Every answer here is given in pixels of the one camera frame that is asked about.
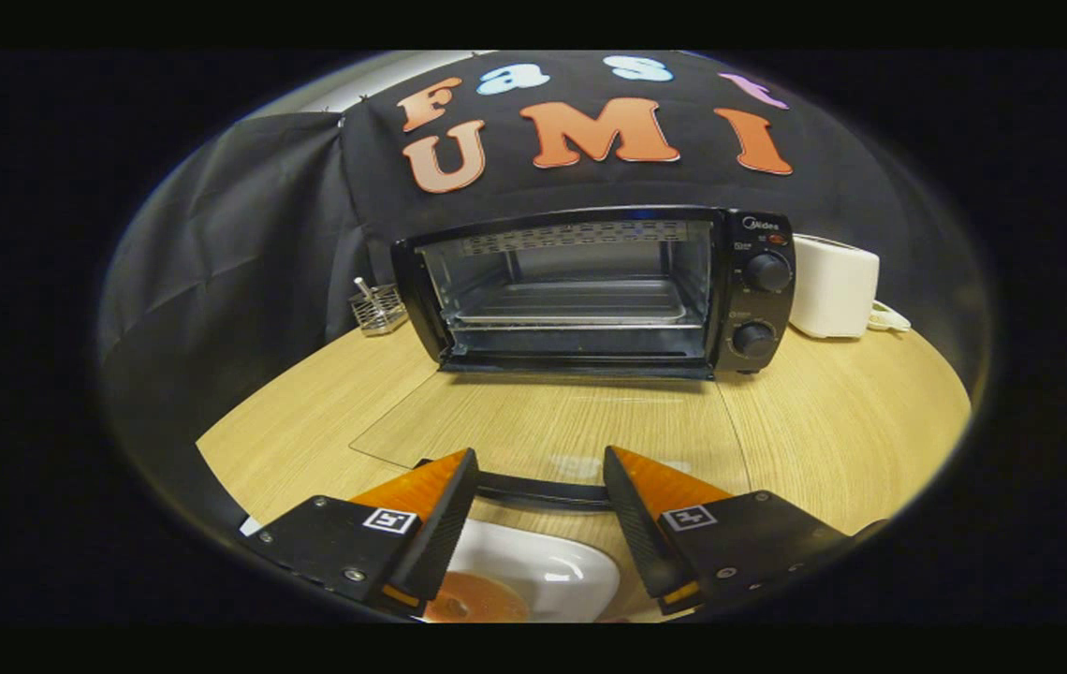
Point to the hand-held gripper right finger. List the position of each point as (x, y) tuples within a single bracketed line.
[(636, 529)]

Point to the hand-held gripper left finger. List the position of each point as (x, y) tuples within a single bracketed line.
[(445, 534)]

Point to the brown donut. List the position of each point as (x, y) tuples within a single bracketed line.
[(496, 601)]

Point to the black toaster oven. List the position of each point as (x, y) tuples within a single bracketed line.
[(758, 239)]

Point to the white bread toaster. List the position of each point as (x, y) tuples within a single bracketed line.
[(833, 285)]

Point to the white plate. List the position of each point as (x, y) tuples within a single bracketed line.
[(557, 566)]

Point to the metal baking tray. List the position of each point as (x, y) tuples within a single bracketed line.
[(571, 304)]

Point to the white power plug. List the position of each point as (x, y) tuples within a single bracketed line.
[(887, 318)]

